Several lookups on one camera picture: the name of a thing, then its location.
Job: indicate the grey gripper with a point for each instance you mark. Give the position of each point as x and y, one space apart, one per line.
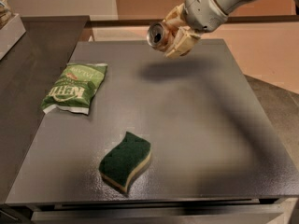
203 7

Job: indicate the orange soda can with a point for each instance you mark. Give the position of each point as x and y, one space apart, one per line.
159 36

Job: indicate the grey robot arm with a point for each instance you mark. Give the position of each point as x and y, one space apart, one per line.
227 6

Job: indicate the green chip bag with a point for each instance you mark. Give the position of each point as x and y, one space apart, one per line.
75 88

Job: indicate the green yellow sponge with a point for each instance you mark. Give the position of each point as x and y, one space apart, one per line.
122 163

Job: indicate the dark side counter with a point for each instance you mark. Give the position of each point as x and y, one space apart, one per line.
27 72

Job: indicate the grey box at left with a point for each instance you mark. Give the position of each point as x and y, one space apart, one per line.
10 34

